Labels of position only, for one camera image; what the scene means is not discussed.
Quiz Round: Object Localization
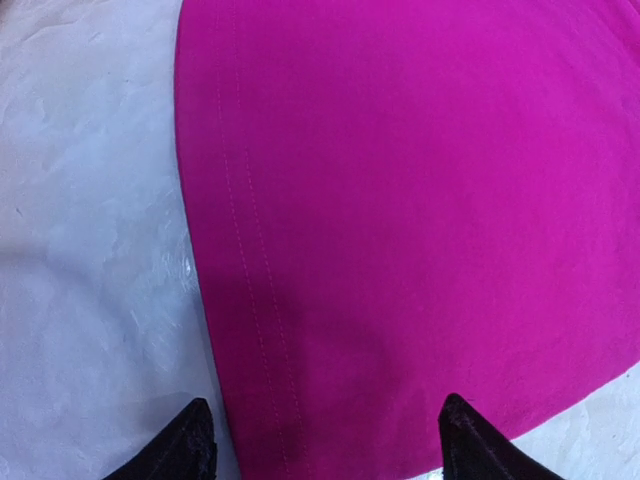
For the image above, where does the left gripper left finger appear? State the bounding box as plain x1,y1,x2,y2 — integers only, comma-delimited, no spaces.
104,398,218,480

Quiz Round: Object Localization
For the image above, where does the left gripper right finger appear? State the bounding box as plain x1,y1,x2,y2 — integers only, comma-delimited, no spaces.
438,394,543,479

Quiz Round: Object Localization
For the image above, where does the magenta t-shirt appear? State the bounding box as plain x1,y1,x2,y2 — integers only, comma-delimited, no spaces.
174,1,639,479

